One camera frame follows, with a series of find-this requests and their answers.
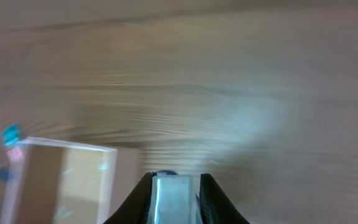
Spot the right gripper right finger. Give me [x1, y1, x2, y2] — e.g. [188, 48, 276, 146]
[199, 174, 250, 224]

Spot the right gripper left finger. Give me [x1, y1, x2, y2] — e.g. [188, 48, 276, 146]
[103, 172, 154, 224]

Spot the purple soap pump bottle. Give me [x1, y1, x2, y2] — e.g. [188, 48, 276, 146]
[147, 170, 203, 224]

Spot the blue disposable razor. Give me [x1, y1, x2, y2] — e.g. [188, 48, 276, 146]
[0, 167, 12, 182]

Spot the red green toothpaste tube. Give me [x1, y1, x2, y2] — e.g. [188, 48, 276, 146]
[1, 123, 24, 161]

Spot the white cardboard box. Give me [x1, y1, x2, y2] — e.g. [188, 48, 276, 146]
[0, 137, 140, 224]

